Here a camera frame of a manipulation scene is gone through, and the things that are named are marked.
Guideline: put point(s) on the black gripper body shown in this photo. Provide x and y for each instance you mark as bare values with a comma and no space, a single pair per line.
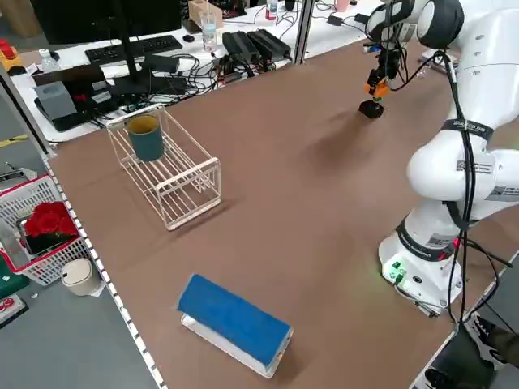
387,61

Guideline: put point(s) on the orange button box lid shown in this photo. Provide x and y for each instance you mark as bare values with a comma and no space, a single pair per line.
379,88

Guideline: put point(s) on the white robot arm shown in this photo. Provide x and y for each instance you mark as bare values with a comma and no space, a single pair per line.
446,170

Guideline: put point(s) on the black button box base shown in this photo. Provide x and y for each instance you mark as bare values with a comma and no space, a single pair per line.
371,109

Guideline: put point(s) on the pink cup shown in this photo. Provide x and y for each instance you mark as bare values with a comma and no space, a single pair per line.
342,5

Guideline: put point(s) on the clear drink cup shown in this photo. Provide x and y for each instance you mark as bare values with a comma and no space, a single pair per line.
208,30

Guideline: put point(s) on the brown cardboard box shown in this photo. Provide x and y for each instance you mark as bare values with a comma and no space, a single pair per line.
202,10

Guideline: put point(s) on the teal cup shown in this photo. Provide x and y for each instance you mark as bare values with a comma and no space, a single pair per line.
146,142

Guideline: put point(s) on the black flat box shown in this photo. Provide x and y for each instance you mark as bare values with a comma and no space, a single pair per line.
77,77

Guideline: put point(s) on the yellow box with red button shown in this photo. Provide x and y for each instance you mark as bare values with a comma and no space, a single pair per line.
8,54

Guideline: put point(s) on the black finned power supply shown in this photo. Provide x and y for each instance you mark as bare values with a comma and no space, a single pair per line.
239,44
269,42

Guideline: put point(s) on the bottle with red label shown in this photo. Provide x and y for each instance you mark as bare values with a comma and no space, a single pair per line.
272,10

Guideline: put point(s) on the black keyboard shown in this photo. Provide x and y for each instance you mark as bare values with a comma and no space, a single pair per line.
134,46

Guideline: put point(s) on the black monitor stand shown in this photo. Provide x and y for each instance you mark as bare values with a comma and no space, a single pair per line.
129,48

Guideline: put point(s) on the blue cloth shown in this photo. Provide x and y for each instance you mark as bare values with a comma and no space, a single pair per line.
231,316

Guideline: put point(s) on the black monitor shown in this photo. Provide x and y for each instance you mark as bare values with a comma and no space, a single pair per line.
101,16

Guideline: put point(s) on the person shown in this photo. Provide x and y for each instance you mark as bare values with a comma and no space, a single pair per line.
498,340

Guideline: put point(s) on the white side table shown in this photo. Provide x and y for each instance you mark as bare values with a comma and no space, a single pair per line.
73,52

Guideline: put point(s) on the small clear water bottle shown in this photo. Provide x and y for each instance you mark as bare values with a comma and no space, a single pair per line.
49,61

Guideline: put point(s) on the small white bin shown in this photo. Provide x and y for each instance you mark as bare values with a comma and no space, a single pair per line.
81,277

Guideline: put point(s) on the white plastic basket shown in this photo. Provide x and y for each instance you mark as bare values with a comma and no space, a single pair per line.
61,259

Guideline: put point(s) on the aluminium frame post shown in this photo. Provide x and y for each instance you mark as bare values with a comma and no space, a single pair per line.
304,28

